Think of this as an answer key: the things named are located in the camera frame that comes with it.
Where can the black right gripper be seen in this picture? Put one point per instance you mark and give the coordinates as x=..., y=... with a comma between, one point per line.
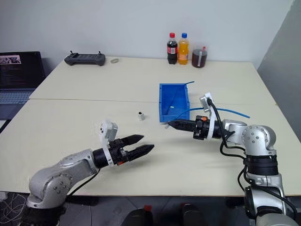
x=200, y=128

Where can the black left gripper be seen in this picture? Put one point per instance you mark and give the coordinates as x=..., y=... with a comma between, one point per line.
x=118, y=153

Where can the clear jar brown liquid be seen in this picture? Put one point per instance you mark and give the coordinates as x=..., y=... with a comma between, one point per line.
x=199, y=57

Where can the blue plastic bin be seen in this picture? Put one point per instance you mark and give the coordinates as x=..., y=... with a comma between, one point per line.
x=163, y=103

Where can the dark rounded shape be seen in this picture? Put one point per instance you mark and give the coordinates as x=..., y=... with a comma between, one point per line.
x=190, y=215
x=141, y=216

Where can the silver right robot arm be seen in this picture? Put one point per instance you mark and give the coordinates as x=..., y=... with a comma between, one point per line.
x=258, y=139

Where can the dark grey handheld controller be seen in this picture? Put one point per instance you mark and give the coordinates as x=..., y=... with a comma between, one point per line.
x=84, y=58

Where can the orange soda bottle blue cap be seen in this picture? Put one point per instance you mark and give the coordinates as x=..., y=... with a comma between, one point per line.
x=183, y=51

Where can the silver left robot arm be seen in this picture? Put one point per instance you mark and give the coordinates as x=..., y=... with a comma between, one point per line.
x=58, y=174

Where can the black table support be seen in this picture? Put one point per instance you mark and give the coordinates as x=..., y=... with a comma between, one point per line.
x=82, y=201

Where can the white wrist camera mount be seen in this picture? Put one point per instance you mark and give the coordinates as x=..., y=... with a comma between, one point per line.
x=110, y=129
x=206, y=103

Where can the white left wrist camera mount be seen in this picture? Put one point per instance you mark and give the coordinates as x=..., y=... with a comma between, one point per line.
x=110, y=129

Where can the grey partition panel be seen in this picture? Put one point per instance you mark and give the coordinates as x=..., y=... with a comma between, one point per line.
x=284, y=70

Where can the cola bottle red cap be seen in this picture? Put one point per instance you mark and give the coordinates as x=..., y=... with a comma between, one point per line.
x=172, y=50

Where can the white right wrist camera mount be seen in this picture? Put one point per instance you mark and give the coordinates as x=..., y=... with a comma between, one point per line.
x=206, y=103

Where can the open dark laptop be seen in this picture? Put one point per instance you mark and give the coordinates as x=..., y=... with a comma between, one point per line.
x=18, y=73

